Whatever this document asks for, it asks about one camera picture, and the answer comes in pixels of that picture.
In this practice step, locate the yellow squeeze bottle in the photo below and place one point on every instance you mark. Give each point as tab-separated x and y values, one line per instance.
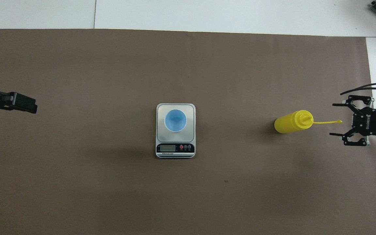
289	122

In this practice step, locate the light blue plastic cup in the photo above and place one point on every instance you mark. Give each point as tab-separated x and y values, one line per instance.
175	120

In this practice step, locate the silver digital kitchen scale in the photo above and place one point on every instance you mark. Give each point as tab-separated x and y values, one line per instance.
175	147

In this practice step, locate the brown table mat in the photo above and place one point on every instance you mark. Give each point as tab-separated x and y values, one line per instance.
109	65

